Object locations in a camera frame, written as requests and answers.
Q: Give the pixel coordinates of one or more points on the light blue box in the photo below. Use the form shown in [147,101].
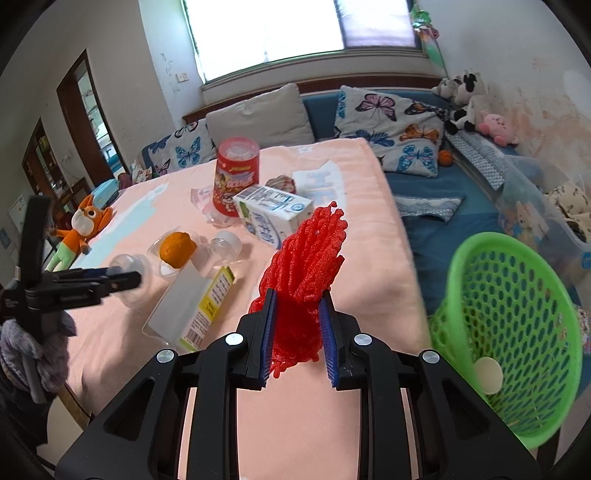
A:
[105,191]

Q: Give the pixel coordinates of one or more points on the clear plastic storage bin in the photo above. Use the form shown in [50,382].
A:
[521,198]

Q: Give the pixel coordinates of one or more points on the grey patterned cloth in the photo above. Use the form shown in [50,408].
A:
[425,205]

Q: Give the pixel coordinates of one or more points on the small orange ball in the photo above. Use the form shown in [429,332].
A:
[446,158]

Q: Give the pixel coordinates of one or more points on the pink printed blanket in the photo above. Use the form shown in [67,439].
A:
[323,161]

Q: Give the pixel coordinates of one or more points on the window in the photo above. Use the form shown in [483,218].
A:
[277,27]

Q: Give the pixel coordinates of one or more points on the person's left hand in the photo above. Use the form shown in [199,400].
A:
[27,355]

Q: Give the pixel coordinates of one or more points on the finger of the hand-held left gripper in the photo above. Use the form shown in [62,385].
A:
[99,273]
[83,299]

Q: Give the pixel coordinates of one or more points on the red white packet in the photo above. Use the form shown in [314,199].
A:
[141,173]

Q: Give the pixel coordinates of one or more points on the beige pillow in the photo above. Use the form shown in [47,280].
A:
[263,115]

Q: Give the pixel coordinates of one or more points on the pink plush toy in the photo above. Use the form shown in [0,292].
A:
[497,128]

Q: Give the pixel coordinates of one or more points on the cream patterned cloth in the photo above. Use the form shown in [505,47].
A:
[568,196]

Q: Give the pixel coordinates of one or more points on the pink foil snack wrapper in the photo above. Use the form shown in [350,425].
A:
[284,182]

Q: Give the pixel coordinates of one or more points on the butterfly print pillow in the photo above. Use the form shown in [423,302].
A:
[184,147]
[388,124]

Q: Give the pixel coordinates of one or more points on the floral pouch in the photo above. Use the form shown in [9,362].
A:
[584,327]

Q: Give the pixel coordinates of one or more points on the black white cow plush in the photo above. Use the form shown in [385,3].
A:
[471,92]

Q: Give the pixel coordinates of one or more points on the wooden cabinet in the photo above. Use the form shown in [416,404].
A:
[34,157]

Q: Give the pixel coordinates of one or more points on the crumpled clear plastic wrapper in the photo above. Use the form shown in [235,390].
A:
[201,196]

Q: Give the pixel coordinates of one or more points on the colourful pinwheel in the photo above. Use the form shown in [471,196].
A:
[429,37]

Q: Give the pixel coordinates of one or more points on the grey patterned folded cushion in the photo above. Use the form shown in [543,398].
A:
[480,157]

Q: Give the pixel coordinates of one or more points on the orange mandarin in plastic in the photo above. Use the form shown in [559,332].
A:
[159,271]

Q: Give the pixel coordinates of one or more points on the red snack canister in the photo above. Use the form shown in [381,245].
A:
[233,184]

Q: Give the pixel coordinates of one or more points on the small clear plastic jar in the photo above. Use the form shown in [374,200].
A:
[224,249]

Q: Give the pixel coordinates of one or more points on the white blue milk carton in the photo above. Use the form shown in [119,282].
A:
[272,212]

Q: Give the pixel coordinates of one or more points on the blue sofa bed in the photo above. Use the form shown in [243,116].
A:
[438,207]

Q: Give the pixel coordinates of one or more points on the wooden door frame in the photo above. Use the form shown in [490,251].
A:
[64,101]

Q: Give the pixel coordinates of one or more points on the clear plastic cup lid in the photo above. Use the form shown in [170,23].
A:
[134,300]

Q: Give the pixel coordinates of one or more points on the green plastic basket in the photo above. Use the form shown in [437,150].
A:
[508,286]

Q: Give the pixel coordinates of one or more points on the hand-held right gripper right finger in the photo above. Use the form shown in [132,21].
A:
[330,341]

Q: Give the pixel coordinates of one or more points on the orange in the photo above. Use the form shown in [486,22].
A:
[175,249]

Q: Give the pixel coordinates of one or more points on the orange fox plush toy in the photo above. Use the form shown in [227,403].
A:
[83,221]

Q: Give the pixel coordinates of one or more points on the grey white plush toy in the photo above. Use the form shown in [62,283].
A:
[445,86]

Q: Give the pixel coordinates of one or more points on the paper cup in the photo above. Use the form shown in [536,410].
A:
[487,374]

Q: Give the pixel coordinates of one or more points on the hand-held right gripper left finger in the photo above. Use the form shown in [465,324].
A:
[268,341]

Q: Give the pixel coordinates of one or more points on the red foam fruit net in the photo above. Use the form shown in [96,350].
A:
[304,258]

